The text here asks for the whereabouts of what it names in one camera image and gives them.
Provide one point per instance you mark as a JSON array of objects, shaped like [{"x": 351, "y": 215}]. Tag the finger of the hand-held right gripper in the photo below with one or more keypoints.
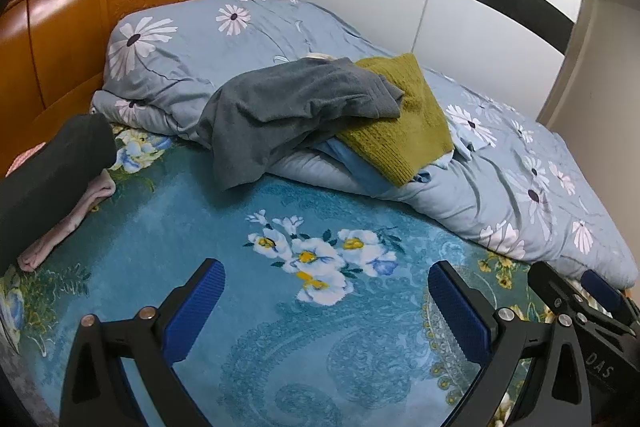
[
  {"x": 550, "y": 287},
  {"x": 605, "y": 294}
]

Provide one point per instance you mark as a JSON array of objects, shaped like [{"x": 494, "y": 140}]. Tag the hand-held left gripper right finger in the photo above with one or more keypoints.
[{"x": 457, "y": 312}]

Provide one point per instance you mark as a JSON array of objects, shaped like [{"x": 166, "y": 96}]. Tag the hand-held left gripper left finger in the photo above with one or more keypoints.
[{"x": 197, "y": 307}]

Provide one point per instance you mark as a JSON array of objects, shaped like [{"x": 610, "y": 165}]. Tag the grey sweater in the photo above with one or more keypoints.
[{"x": 280, "y": 117}]

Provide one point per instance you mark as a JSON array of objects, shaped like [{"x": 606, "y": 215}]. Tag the teal floral blanket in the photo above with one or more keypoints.
[{"x": 200, "y": 207}]

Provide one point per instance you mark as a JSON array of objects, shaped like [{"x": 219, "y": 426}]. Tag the pink garment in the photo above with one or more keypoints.
[{"x": 75, "y": 217}]

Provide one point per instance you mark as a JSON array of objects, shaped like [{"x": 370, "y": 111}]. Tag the blue garment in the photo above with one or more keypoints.
[{"x": 360, "y": 169}]

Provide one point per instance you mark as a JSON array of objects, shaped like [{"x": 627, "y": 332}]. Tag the olive green knitted sweater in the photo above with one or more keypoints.
[{"x": 400, "y": 127}]

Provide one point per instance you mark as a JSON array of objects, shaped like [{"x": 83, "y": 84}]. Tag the dark folded garment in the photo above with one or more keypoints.
[{"x": 45, "y": 187}]

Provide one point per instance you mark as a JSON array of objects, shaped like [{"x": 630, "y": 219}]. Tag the light blue daisy duvet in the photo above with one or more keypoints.
[{"x": 240, "y": 47}]

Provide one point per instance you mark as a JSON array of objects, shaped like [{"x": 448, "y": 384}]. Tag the cream cloth item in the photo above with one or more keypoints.
[{"x": 320, "y": 56}]

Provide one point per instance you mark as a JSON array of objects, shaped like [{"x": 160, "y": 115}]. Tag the wooden bed headboard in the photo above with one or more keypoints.
[{"x": 75, "y": 17}]

